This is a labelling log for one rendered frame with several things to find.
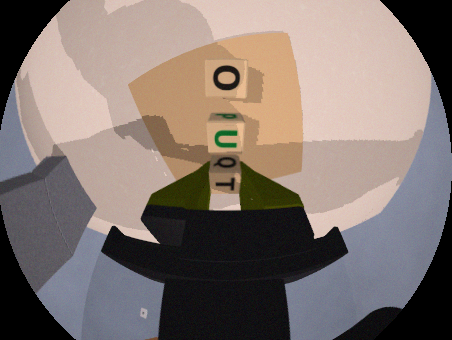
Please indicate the tan letter block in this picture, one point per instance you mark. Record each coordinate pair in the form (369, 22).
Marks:
(225, 174)
(226, 77)
(225, 133)

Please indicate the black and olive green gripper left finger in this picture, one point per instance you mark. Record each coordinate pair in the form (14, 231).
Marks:
(186, 192)

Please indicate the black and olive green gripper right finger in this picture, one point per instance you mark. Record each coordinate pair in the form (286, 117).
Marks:
(263, 192)

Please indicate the tan flat mat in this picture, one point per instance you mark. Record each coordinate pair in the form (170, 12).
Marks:
(172, 102)

